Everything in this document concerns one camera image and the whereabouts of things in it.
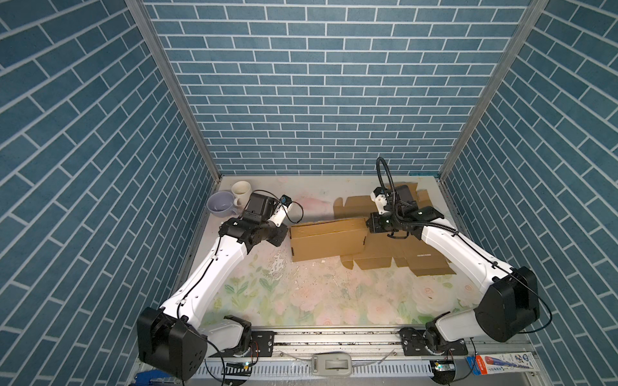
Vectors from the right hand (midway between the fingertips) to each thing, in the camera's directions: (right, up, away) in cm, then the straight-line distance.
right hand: (364, 220), depth 84 cm
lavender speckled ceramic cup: (-60, +5, +23) cm, 65 cm away
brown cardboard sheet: (+9, -14, +13) cm, 21 cm away
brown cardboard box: (-13, -7, 0) cm, 14 cm away
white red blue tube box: (+36, -41, -14) cm, 56 cm away
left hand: (-28, -2, -3) cm, 29 cm away
